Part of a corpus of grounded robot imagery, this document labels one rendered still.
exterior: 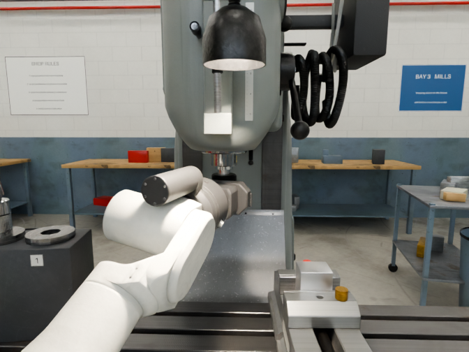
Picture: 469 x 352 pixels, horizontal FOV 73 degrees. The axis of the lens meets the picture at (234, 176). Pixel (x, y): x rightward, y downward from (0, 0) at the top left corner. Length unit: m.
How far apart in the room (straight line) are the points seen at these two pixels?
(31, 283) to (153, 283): 0.44
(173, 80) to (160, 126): 4.43
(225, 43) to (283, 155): 0.65
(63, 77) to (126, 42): 1.08
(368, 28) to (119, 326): 0.78
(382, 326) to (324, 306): 0.21
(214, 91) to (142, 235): 0.22
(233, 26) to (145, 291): 0.27
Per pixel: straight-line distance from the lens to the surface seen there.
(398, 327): 0.81
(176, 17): 0.54
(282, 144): 0.97
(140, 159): 4.45
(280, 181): 0.98
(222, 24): 0.36
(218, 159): 0.57
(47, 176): 5.72
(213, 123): 0.46
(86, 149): 5.36
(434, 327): 0.84
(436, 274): 2.79
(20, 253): 0.73
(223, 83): 0.47
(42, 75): 5.70
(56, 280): 0.72
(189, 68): 0.52
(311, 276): 0.64
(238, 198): 0.54
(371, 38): 0.87
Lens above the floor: 1.35
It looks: 9 degrees down
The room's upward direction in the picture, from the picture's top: straight up
